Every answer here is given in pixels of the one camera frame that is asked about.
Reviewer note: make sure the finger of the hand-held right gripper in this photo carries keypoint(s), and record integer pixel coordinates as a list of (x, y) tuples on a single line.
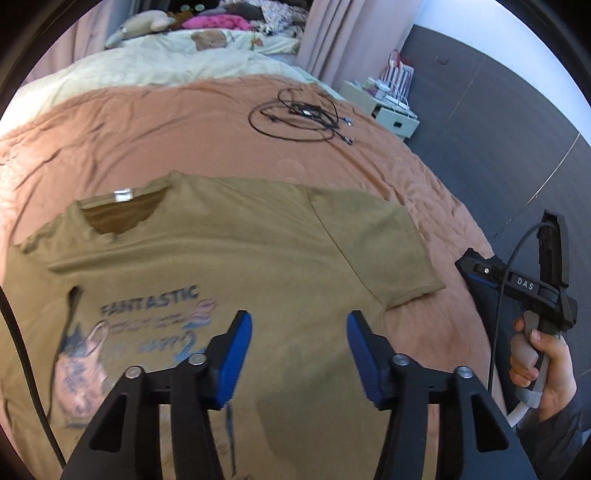
[(478, 270)]

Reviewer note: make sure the striped gift bag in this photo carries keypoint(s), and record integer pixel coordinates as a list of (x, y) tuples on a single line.
[(397, 74)]

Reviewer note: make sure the orange-brown blanket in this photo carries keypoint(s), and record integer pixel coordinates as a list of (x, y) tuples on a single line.
[(184, 129)]

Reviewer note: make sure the cream duvet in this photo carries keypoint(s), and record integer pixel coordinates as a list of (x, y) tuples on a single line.
[(138, 64)]

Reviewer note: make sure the person's right hand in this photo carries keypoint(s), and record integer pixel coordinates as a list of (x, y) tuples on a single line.
[(554, 369)]

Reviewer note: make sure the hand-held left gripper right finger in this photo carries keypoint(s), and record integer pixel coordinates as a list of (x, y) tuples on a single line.
[(364, 355)]

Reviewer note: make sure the beige plush toy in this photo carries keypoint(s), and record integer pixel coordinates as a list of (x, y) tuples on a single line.
[(138, 25)]

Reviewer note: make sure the olive printed t-shirt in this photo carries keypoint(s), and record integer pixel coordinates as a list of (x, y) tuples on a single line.
[(258, 258)]

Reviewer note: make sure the pink garment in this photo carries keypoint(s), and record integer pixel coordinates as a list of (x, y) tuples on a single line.
[(217, 21)]

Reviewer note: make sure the pink curtain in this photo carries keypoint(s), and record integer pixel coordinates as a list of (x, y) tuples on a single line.
[(351, 32)]

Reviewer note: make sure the white bedside cabinet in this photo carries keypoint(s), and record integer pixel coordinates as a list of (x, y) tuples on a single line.
[(397, 122)]

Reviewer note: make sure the floral clothing heap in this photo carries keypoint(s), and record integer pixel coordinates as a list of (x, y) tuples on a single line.
[(272, 10)]

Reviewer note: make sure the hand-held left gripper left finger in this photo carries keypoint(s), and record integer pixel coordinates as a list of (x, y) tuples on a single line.
[(238, 350)]

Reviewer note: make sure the cream bear print pillow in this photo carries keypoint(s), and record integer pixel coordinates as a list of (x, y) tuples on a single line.
[(210, 40)]

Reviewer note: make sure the person's right forearm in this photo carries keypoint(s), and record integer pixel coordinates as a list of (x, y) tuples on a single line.
[(558, 443)]

